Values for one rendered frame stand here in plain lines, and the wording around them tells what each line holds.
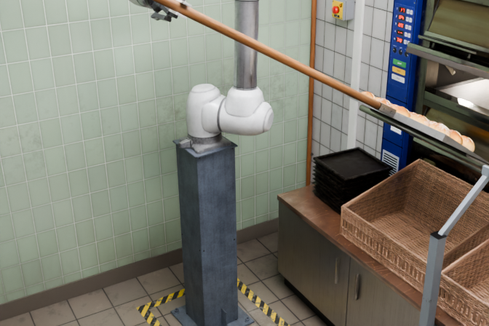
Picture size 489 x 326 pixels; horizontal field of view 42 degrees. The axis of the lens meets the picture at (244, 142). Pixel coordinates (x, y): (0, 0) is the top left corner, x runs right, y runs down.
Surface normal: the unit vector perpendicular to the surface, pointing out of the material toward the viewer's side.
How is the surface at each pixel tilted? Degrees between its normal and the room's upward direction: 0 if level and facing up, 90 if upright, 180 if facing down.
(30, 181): 90
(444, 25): 70
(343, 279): 90
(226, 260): 90
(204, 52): 90
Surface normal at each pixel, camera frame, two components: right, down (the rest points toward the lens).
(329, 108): -0.87, 0.21
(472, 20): -0.82, -0.11
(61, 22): 0.50, 0.35
